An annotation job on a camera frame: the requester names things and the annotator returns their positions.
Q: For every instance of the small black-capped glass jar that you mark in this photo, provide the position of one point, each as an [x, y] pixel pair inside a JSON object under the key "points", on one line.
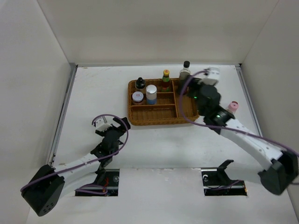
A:
{"points": [[140, 85]]}

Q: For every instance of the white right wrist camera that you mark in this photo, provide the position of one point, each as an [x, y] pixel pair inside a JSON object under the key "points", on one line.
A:
{"points": [[211, 76]]}

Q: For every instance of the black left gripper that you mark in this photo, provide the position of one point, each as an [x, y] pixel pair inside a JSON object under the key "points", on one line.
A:
{"points": [[121, 131]]}

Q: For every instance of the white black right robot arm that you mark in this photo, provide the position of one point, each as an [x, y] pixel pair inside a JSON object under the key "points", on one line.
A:
{"points": [[277, 165]]}

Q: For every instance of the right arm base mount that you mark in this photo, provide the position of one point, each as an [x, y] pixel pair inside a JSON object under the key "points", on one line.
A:
{"points": [[217, 183]]}

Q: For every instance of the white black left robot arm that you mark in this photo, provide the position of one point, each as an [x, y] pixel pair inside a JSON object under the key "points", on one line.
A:
{"points": [[49, 184]]}

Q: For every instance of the red sauce bottle green label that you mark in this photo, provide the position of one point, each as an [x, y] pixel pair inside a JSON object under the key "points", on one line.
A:
{"points": [[165, 83]]}

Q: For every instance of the tall soy sauce bottle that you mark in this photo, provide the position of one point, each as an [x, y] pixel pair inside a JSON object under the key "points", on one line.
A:
{"points": [[183, 75]]}

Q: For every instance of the white-lid spice jar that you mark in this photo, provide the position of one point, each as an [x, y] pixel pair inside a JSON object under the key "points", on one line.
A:
{"points": [[137, 98]]}

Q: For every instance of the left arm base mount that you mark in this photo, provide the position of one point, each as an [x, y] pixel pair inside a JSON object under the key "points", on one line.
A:
{"points": [[105, 185]]}

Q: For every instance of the pink-lid spice jar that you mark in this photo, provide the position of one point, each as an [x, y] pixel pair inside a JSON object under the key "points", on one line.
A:
{"points": [[233, 107]]}

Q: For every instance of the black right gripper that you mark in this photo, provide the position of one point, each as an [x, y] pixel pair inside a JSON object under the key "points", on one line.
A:
{"points": [[195, 83]]}

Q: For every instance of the silver-lid jar blue label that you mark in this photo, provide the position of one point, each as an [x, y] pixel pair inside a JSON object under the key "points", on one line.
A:
{"points": [[151, 94]]}

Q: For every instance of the brown wicker divided tray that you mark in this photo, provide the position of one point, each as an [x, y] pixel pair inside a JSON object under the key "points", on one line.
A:
{"points": [[164, 112]]}

